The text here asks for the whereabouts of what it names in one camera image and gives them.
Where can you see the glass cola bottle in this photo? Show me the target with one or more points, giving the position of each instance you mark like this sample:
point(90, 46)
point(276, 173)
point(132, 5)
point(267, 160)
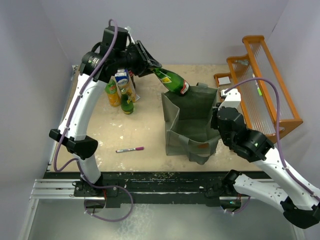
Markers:
point(132, 78)

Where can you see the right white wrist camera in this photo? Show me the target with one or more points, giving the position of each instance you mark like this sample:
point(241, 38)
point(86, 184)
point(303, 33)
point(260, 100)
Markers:
point(231, 98)

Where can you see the orange wooden shelf rack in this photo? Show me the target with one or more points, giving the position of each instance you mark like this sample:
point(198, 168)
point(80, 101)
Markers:
point(273, 113)

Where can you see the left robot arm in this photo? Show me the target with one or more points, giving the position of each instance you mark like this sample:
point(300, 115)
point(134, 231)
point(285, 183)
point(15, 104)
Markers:
point(117, 50)

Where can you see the blue juice carton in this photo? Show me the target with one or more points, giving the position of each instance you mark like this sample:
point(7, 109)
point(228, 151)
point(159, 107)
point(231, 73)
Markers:
point(124, 81)

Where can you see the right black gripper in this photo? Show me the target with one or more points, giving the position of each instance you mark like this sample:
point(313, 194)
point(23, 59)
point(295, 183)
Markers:
point(213, 121)

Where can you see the grey metal clip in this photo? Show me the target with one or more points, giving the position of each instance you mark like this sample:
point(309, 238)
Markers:
point(244, 62)

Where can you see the purple marker pen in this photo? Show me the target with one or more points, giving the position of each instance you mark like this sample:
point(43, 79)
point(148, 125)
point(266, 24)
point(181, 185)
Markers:
point(130, 149)

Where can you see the green marker on shelf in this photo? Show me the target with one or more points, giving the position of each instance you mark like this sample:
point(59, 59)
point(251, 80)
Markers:
point(257, 86)

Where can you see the green canvas bag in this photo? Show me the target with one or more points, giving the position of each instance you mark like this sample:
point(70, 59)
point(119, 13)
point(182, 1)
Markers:
point(187, 122)

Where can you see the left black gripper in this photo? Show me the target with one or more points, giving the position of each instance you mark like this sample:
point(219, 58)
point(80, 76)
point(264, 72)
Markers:
point(145, 59)

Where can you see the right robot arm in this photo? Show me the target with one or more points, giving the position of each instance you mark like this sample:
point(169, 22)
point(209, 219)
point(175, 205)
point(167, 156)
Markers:
point(291, 194)

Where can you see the white red small box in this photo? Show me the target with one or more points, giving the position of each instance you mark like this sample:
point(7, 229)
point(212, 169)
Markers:
point(224, 80)

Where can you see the green orange juice bottle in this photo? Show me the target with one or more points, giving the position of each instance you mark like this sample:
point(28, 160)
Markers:
point(112, 93)

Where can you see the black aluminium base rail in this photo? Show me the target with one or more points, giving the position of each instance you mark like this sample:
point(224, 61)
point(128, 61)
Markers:
point(141, 187)

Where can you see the green beer bottle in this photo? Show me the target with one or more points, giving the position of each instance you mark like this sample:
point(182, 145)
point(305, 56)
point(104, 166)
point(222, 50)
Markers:
point(127, 105)
point(172, 81)

